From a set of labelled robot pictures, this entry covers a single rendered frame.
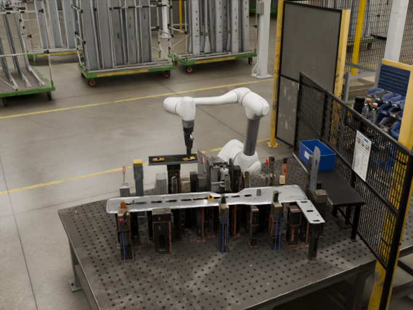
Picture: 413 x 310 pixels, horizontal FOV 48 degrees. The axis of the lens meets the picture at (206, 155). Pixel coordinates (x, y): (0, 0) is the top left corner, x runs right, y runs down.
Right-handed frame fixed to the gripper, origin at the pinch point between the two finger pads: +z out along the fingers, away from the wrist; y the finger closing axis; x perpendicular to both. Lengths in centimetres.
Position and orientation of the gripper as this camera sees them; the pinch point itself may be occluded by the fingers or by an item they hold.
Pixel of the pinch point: (188, 152)
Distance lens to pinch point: 340.0
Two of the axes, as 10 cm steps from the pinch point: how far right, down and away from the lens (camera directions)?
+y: 4.4, 3.6, -8.2
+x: 9.0, -1.8, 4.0
